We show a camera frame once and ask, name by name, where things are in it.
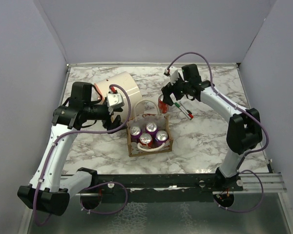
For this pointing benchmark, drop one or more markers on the red marker pen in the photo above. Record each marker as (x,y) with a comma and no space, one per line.
(188,114)

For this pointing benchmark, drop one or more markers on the red Coca-Cola can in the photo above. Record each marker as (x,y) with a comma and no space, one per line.
(163,107)
(146,139)

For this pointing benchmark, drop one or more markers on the purple soda can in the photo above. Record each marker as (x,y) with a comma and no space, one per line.
(161,137)
(151,128)

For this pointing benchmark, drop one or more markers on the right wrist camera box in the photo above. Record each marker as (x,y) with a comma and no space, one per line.
(173,74)

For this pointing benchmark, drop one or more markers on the black marker pen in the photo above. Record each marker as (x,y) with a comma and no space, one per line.
(185,108)

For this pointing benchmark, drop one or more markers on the white cylindrical pot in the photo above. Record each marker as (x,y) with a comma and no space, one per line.
(126,81)

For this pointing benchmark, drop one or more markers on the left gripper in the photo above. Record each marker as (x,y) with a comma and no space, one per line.
(115,123)

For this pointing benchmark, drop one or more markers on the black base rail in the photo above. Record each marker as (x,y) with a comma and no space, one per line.
(151,188)

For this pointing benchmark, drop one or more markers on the green marker pen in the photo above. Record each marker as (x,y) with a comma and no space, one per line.
(180,108)

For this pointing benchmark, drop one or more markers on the purple Fanta can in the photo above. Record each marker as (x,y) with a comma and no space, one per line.
(135,133)

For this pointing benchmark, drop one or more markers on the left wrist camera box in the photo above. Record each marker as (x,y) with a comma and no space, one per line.
(114,101)

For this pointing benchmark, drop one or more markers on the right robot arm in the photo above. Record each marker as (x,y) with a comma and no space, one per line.
(244,132)

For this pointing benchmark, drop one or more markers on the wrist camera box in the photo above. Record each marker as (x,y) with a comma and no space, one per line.
(114,101)
(173,74)

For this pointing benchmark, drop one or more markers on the aluminium extrusion rail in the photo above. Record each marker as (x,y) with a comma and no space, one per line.
(271,183)

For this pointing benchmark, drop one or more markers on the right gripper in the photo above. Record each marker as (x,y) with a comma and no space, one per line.
(171,88)

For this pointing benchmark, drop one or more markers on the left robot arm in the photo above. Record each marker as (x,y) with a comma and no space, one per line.
(45,191)

